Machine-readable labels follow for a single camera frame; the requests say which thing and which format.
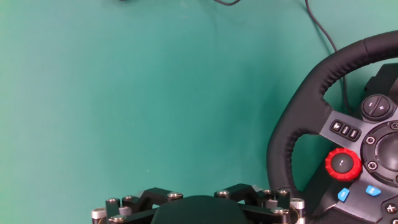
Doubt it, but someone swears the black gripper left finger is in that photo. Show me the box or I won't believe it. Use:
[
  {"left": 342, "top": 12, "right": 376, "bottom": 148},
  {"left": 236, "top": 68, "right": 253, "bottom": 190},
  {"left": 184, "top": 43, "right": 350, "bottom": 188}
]
[{"left": 91, "top": 186, "right": 184, "bottom": 224}]

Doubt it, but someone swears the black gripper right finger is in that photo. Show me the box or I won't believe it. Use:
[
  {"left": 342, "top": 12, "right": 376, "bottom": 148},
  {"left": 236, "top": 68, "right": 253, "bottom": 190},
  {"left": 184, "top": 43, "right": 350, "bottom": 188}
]
[{"left": 214, "top": 183, "right": 305, "bottom": 224}]

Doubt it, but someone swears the black racing steering wheel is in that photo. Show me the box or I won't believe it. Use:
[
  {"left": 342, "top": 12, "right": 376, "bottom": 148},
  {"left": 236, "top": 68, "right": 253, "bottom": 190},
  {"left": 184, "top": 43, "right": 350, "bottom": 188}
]
[{"left": 266, "top": 30, "right": 398, "bottom": 224}]

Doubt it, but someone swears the black steering wheel base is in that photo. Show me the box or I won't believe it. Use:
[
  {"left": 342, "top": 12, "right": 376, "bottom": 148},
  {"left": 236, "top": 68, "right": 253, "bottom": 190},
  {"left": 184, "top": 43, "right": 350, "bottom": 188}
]
[{"left": 362, "top": 62, "right": 398, "bottom": 100}]

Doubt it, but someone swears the green table mat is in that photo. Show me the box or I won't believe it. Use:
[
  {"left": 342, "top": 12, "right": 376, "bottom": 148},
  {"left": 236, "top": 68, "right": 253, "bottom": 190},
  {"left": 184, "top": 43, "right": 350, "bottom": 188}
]
[{"left": 0, "top": 0, "right": 398, "bottom": 224}]

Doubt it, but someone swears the thin black USB cable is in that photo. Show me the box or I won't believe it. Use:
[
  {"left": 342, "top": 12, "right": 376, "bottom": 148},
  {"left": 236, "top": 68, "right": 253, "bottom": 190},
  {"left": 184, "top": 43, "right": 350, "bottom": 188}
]
[{"left": 213, "top": 0, "right": 354, "bottom": 114}]

